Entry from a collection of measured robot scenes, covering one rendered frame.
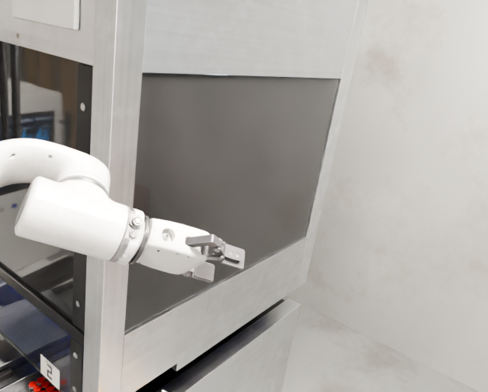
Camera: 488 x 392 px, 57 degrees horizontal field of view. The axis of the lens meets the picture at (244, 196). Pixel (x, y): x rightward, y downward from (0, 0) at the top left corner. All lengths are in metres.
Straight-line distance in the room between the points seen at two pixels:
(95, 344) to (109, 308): 0.10
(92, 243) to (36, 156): 0.15
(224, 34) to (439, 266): 2.39
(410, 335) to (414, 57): 1.80
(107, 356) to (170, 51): 0.67
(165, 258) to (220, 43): 0.52
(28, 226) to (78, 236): 0.06
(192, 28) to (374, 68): 2.19
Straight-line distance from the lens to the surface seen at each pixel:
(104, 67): 0.86
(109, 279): 0.99
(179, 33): 0.93
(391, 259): 3.19
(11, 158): 0.68
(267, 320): 1.79
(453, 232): 3.03
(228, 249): 0.70
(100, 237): 0.64
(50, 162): 0.71
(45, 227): 0.63
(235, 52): 1.07
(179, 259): 0.68
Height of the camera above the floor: 1.90
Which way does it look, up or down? 20 degrees down
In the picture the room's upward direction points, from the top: 9 degrees clockwise
